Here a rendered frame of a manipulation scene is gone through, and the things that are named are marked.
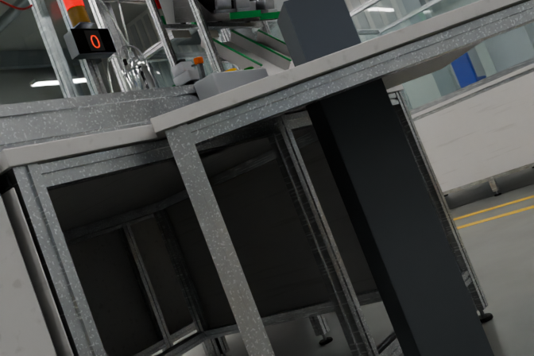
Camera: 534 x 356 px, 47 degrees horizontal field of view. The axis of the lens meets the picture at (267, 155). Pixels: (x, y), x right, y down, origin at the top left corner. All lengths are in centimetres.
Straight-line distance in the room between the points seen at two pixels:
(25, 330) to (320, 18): 93
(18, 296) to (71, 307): 8
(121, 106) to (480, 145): 437
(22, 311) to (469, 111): 472
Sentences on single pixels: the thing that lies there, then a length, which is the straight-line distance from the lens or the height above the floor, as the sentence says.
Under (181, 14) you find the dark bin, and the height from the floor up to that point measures 131.
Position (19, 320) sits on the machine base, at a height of 60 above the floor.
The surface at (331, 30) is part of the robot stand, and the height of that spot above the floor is 96.
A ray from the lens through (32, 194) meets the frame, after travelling 105.
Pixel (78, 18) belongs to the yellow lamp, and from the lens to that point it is 175.
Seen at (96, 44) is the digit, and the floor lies 119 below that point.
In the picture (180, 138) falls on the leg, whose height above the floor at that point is 81.
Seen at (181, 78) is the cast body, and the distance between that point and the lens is 174.
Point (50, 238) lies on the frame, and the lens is 105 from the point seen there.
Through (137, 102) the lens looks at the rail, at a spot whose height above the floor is 94.
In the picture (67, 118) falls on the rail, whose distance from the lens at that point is 122.
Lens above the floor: 63
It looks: 4 degrees up
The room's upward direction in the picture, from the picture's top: 21 degrees counter-clockwise
